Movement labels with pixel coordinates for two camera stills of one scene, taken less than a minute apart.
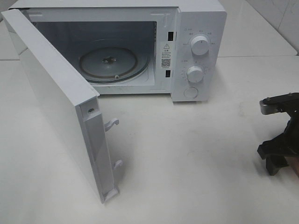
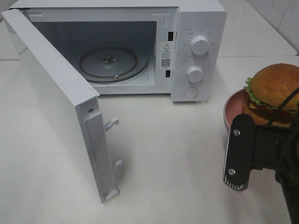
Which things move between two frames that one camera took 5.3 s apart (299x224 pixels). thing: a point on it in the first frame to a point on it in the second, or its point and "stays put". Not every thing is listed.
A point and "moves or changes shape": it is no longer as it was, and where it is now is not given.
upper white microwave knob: x=200 y=45 stays put
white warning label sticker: x=166 y=55 stays put
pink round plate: x=294 y=163 moves or changes shape
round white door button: x=191 y=92 stays put
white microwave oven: x=139 y=47 stays put
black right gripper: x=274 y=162 to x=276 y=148
